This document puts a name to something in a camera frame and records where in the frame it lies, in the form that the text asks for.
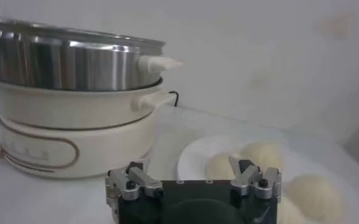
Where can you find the cream electric cooker base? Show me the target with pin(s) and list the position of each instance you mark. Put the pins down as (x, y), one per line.
(106, 146)

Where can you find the white steamed baozi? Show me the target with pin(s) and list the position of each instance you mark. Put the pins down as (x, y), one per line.
(218, 167)
(316, 196)
(263, 155)
(290, 213)

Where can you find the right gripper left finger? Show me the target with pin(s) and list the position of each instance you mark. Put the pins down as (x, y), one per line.
(142, 179)

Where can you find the stainless steel steamer basket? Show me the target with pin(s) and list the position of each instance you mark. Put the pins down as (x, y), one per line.
(60, 64)

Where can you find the white round plate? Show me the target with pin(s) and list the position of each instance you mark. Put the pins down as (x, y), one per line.
(194, 158)

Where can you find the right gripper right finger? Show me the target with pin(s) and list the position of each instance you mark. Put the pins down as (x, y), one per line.
(246, 178)

